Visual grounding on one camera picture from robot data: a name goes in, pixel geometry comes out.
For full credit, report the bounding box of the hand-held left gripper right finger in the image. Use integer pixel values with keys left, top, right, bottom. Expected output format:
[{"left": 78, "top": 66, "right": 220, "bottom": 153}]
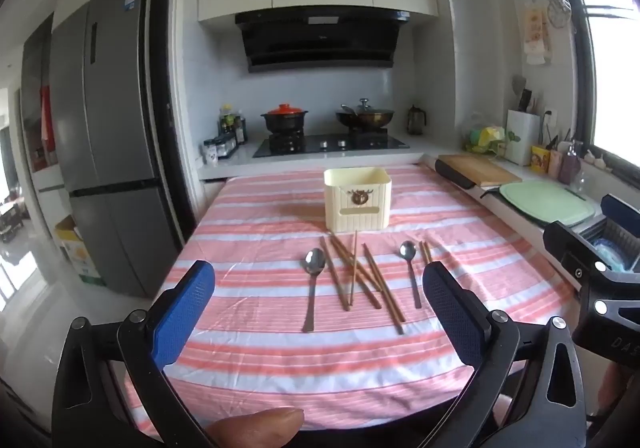
[{"left": 422, "top": 262, "right": 587, "bottom": 448}]

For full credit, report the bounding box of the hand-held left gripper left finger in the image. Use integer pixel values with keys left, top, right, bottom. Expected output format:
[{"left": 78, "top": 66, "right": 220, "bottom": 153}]
[{"left": 52, "top": 260, "right": 216, "bottom": 448}]

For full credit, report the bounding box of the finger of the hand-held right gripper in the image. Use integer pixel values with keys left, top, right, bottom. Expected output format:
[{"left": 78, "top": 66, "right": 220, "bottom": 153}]
[
  {"left": 601, "top": 194, "right": 640, "bottom": 235},
  {"left": 542, "top": 220, "right": 609, "bottom": 289}
]

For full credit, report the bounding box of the group of brown chopsticks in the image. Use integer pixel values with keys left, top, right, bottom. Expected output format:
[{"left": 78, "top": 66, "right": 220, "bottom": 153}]
[{"left": 319, "top": 230, "right": 435, "bottom": 335}]

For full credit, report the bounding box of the cream plastic utensil box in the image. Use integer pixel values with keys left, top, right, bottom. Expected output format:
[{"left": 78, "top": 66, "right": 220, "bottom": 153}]
[{"left": 323, "top": 167, "right": 392, "bottom": 234}]

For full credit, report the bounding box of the person's right hand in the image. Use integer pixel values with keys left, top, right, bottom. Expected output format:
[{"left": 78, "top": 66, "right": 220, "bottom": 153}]
[{"left": 597, "top": 358, "right": 640, "bottom": 419}]

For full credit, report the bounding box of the person's left hand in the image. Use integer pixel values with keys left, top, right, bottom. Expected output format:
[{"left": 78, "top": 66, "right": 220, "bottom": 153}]
[{"left": 202, "top": 406, "right": 306, "bottom": 448}]

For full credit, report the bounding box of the dish drainer rack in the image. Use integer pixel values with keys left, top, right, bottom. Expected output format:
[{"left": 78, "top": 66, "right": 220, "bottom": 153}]
[{"left": 574, "top": 219, "right": 640, "bottom": 275}]

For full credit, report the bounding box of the green cutting board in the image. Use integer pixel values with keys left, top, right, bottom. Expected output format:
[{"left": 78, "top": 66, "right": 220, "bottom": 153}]
[{"left": 481, "top": 180, "right": 597, "bottom": 225}]

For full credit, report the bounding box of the purple soap dispenser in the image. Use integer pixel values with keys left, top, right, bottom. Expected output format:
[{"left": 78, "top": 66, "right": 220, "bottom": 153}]
[{"left": 558, "top": 140, "right": 584, "bottom": 185}]

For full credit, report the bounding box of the metal spoon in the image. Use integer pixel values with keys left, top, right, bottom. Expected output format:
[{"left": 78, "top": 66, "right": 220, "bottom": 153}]
[
  {"left": 301, "top": 248, "right": 328, "bottom": 333},
  {"left": 399, "top": 240, "right": 424, "bottom": 310}
]

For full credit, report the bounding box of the yellow packet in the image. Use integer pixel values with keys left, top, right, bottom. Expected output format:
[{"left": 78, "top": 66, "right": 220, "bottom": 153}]
[{"left": 531, "top": 145, "right": 551, "bottom": 174}]

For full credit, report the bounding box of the pink striped tablecloth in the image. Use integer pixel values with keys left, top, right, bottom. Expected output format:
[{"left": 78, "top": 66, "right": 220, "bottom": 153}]
[{"left": 127, "top": 163, "right": 579, "bottom": 431}]

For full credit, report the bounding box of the cardboard box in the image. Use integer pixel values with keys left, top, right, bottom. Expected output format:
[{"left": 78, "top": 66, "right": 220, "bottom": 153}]
[{"left": 54, "top": 214, "right": 107, "bottom": 287}]

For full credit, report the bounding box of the wooden cutting board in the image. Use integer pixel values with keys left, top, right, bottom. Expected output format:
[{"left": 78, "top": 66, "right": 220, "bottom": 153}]
[{"left": 434, "top": 154, "right": 524, "bottom": 190}]

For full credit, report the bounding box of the white kitchen tool holder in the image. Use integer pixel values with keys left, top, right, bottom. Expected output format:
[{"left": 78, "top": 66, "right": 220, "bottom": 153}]
[{"left": 504, "top": 109, "right": 542, "bottom": 167}]

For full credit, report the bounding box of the window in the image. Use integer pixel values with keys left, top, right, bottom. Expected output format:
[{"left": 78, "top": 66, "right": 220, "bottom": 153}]
[{"left": 552, "top": 0, "right": 640, "bottom": 179}]

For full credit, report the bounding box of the plastic bag of fruit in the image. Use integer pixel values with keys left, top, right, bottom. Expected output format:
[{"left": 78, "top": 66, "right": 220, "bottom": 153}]
[{"left": 462, "top": 112, "right": 507, "bottom": 155}]

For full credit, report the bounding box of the grey spatula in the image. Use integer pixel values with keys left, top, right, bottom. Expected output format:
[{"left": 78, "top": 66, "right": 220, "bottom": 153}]
[{"left": 510, "top": 74, "right": 527, "bottom": 111}]

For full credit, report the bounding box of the cluster of condiment bottles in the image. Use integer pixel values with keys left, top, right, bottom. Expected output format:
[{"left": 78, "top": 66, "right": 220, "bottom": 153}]
[{"left": 217, "top": 103, "right": 247, "bottom": 147}]

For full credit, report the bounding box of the grey refrigerator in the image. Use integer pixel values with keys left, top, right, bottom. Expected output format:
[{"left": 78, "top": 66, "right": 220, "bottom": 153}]
[{"left": 48, "top": 0, "right": 184, "bottom": 299}]

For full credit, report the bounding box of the black gas stove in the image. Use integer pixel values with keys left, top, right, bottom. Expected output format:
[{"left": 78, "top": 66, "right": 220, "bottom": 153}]
[{"left": 252, "top": 133, "right": 411, "bottom": 159}]

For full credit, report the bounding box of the wok with glass lid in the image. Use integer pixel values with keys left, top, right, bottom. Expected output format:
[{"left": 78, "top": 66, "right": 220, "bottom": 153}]
[{"left": 335, "top": 98, "right": 396, "bottom": 131}]

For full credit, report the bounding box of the black clay pot red lid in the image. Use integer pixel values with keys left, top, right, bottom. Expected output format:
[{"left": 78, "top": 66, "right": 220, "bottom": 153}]
[{"left": 260, "top": 103, "right": 310, "bottom": 135}]

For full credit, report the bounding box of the black range hood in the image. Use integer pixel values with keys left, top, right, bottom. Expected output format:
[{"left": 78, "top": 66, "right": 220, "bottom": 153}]
[{"left": 234, "top": 5, "right": 412, "bottom": 74}]

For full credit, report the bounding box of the wall calendar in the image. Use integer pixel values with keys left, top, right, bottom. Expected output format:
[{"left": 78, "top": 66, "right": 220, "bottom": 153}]
[{"left": 521, "top": 2, "right": 554, "bottom": 66}]

